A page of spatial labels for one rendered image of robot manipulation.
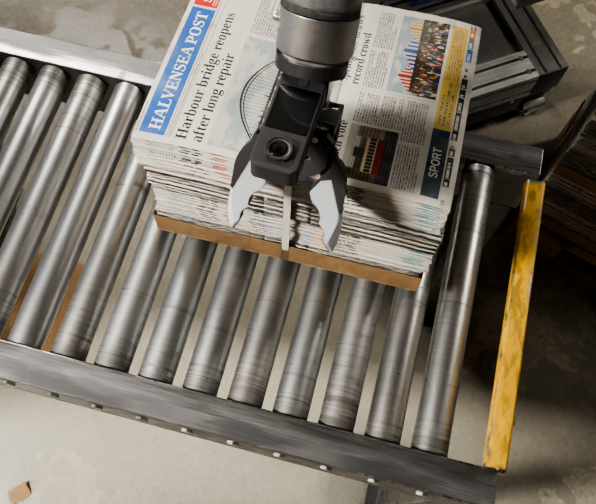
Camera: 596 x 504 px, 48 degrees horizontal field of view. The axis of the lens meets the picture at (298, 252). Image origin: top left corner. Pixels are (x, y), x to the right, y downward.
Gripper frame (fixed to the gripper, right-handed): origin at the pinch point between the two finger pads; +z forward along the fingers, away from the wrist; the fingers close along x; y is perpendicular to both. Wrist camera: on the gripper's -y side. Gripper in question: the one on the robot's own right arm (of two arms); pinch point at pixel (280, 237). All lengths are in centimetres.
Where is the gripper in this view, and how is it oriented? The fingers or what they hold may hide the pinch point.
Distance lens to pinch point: 74.4
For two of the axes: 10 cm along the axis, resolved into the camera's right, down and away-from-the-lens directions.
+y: 2.1, -5.4, 8.2
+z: -1.5, 8.1, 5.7
